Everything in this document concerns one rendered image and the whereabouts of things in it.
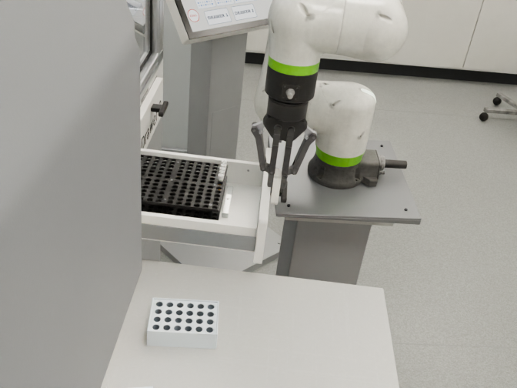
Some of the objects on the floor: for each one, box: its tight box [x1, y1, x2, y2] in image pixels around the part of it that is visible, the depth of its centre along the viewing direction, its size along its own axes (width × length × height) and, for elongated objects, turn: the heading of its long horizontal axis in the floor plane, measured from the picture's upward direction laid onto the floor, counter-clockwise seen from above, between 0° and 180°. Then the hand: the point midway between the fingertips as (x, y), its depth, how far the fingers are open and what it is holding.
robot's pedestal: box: [275, 217, 394, 285], centre depth 180 cm, size 30×30×76 cm
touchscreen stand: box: [160, 32, 282, 273], centre depth 227 cm, size 50×45×102 cm
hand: (275, 186), depth 121 cm, fingers closed
